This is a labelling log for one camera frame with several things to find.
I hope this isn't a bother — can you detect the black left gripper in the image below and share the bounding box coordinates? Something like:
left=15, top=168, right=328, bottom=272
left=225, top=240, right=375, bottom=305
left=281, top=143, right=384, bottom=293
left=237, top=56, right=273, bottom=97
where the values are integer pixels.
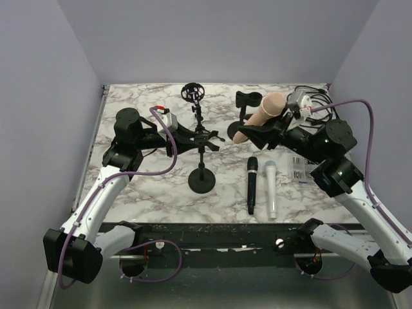
left=135, top=122, right=201, bottom=158

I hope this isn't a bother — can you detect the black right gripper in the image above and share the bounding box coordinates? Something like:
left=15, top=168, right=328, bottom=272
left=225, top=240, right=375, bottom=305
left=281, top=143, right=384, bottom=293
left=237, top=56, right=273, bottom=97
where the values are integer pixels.
left=239, top=101, right=326, bottom=164

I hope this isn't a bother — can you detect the black handheld microphone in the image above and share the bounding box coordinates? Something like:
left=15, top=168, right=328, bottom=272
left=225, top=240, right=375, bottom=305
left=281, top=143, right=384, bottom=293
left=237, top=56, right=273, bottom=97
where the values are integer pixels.
left=247, top=156, right=258, bottom=215

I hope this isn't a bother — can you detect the peach handheld microphone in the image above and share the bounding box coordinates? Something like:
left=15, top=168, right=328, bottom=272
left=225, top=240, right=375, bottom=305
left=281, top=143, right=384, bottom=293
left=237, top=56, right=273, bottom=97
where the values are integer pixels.
left=244, top=92, right=286, bottom=126

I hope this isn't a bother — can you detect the white handheld microphone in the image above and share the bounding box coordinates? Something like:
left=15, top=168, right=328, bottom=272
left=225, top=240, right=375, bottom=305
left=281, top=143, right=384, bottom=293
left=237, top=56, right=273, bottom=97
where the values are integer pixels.
left=265, top=160, right=277, bottom=220

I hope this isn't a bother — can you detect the black round-base mic stand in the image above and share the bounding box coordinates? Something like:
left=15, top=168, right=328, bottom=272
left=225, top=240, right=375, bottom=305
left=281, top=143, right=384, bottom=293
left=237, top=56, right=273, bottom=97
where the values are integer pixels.
left=227, top=91, right=263, bottom=140

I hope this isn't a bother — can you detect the black stand with peach mic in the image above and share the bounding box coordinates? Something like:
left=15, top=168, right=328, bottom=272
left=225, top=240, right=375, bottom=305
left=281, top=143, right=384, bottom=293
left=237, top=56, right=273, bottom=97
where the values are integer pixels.
left=188, top=130, right=220, bottom=194

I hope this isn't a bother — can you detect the black shock-mount tripod stand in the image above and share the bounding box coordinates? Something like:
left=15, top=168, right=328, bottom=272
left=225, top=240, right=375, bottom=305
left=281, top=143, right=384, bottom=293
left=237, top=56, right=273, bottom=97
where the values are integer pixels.
left=181, top=82, right=225, bottom=142

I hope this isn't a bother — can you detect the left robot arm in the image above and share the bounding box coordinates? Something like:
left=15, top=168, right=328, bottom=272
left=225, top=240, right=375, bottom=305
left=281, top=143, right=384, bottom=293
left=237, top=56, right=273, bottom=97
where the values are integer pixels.
left=43, top=106, right=219, bottom=289

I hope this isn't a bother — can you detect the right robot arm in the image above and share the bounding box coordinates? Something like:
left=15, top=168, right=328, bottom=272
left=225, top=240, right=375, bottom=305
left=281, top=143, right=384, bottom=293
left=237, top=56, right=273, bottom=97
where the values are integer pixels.
left=238, top=113, right=411, bottom=294

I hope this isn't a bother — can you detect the clear bag of screws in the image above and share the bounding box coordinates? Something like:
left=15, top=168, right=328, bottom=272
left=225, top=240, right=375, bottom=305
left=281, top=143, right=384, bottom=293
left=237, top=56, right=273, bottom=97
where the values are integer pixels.
left=289, top=154, right=317, bottom=184

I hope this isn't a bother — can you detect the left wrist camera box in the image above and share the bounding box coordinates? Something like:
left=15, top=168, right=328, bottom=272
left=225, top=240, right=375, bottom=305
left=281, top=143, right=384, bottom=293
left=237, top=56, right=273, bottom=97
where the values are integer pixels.
left=154, top=106, right=178, bottom=133

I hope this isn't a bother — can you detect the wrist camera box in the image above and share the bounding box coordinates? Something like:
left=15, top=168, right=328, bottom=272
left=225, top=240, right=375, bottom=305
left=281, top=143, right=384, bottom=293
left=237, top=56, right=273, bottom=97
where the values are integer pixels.
left=154, top=106, right=178, bottom=133
left=286, top=89, right=313, bottom=121

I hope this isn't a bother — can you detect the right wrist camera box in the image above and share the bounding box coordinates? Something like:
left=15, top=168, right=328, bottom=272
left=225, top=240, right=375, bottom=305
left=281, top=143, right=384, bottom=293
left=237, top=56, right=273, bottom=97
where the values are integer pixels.
left=286, top=89, right=313, bottom=121

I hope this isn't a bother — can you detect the coiled black cable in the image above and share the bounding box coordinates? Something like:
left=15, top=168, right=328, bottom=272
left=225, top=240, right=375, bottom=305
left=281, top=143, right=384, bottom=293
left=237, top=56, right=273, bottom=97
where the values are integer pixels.
left=289, top=84, right=341, bottom=129

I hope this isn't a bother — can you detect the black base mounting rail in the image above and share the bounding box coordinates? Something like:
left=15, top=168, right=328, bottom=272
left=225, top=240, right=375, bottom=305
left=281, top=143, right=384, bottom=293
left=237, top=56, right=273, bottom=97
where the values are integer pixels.
left=116, top=223, right=320, bottom=268

